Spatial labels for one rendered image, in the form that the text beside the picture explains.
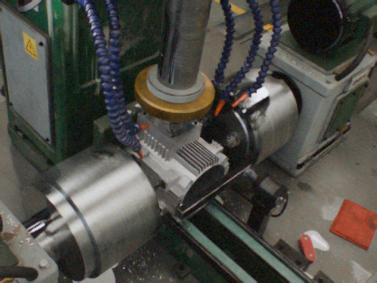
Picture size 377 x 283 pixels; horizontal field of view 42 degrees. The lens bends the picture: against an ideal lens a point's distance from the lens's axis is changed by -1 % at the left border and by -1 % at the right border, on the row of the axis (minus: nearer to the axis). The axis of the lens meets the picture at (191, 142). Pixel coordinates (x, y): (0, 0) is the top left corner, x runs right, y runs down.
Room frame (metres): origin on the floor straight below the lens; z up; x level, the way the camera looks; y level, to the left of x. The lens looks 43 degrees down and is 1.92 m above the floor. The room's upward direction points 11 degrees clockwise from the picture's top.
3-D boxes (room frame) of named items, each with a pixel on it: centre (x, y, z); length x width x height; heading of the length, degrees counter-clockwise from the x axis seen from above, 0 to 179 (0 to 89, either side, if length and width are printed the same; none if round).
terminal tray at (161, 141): (0.90, 0.06, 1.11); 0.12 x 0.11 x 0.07; 53
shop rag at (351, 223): (1.00, -0.53, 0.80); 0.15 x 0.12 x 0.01; 157
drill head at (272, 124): (1.10, -0.14, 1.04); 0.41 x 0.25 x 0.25; 143
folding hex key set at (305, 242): (0.86, -0.38, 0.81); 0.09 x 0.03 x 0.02; 13
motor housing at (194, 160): (0.88, 0.03, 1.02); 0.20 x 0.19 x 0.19; 53
